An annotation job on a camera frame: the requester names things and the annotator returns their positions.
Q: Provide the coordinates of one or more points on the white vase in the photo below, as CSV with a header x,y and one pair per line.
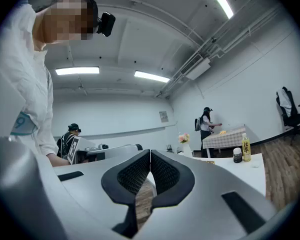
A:
x,y
187,151

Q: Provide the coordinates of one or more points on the checkered cloth table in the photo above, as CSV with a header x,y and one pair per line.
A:
x,y
222,140

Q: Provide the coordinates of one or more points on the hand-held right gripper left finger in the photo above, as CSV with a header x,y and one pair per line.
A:
x,y
130,176

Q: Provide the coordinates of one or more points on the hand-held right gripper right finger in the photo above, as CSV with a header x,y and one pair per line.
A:
x,y
170,176

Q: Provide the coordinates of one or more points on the black head camera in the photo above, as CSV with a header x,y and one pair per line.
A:
x,y
106,24

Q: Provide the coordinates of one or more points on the yellow drink bottle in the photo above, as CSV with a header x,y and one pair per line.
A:
x,y
246,149

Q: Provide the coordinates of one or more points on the pink flower bouquet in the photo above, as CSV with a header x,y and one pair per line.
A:
x,y
184,138

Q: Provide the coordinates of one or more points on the wall notice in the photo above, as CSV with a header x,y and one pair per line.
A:
x,y
163,117

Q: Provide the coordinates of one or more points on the white garment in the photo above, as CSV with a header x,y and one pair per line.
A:
x,y
285,101

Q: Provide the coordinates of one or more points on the person's left forearm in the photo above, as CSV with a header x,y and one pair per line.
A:
x,y
58,161

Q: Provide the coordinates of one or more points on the dark jar white lid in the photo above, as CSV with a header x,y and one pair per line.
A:
x,y
237,157

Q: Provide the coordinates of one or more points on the black office chair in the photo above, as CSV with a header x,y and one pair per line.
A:
x,y
293,116

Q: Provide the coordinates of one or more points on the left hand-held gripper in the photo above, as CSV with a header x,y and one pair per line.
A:
x,y
73,150

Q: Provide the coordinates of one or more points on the small white cap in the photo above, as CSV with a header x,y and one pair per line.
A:
x,y
255,165

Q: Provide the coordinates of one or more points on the yellow cloth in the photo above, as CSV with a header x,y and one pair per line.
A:
x,y
223,132

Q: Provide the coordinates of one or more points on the white ceiling conduit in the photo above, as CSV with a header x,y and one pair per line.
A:
x,y
215,44

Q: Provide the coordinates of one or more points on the black router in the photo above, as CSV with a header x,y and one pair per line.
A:
x,y
169,148

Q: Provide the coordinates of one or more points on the white teal armband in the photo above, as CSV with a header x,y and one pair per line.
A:
x,y
22,124

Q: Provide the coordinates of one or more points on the white air conditioner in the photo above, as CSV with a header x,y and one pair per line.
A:
x,y
196,67

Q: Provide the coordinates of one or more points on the person's white jacket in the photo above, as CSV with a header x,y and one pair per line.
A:
x,y
20,71

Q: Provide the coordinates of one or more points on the person's head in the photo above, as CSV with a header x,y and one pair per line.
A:
x,y
65,21

